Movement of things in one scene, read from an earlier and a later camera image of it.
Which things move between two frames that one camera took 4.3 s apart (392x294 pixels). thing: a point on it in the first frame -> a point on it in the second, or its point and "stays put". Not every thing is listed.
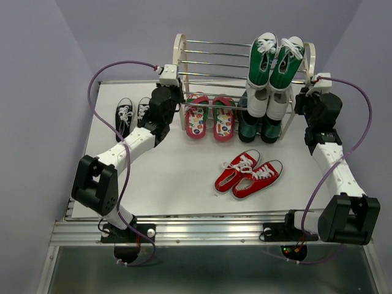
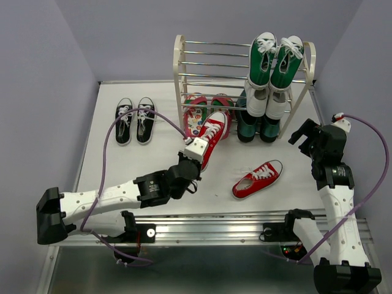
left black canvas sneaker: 124,118 stays put
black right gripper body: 304,104 -> 313,134
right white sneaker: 277,103 stays put
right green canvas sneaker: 286,64 stays put
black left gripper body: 177,97 -> 198,163
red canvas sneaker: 243,165 -> 212,129
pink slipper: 223,119 stays put
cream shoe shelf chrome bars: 211,68 stays put
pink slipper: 195,116 stays put
